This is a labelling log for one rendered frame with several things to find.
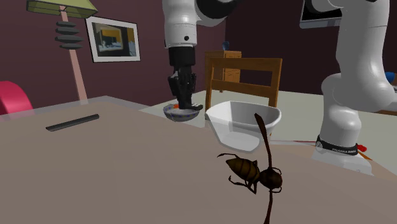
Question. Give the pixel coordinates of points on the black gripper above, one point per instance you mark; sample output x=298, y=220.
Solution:
x=182, y=59

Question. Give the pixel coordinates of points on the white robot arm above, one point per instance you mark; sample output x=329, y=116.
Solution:
x=359, y=77

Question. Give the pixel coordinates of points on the small blue patterned bowl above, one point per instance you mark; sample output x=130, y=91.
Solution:
x=181, y=115

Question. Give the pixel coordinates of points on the wooden chest of drawers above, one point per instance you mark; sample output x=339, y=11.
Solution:
x=232, y=55

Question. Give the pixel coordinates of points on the wooden chair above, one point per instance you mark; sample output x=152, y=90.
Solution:
x=245, y=64

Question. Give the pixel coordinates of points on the large white bowl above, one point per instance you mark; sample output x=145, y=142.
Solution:
x=238, y=124

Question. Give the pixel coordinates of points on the brown wasp figure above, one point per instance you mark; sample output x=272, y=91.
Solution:
x=246, y=169

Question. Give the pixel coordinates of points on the floor lamp with green shade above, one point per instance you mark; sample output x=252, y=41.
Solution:
x=77, y=74

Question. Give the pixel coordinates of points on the black remote control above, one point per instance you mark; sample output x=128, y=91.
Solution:
x=73, y=122

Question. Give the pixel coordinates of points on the grey framed black screen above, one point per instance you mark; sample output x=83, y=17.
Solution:
x=319, y=14

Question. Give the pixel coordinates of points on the pink armchair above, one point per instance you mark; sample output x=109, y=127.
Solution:
x=12, y=97

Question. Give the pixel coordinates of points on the white framed wall picture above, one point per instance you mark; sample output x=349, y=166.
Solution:
x=113, y=38

